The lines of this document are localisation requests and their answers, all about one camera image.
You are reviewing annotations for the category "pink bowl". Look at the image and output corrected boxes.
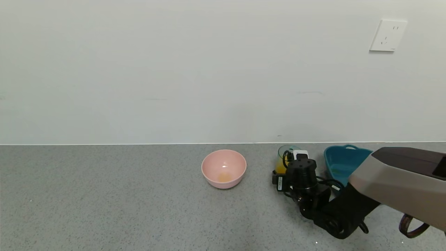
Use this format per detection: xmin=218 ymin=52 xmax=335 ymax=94
xmin=201 ymin=150 xmax=247 ymax=190

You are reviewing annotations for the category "white wall socket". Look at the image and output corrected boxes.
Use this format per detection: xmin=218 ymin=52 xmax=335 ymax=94
xmin=369 ymin=19 xmax=408 ymax=53

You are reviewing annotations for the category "ribbed teal glass cup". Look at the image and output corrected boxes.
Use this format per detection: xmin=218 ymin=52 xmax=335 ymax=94
xmin=276 ymin=145 xmax=302 ymax=174

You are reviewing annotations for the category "teal plastic tray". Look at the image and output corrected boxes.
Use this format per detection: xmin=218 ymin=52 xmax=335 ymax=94
xmin=324 ymin=145 xmax=373 ymax=187

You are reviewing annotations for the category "brown strap loop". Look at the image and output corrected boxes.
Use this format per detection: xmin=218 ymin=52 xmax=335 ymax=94
xmin=399 ymin=214 xmax=430 ymax=238

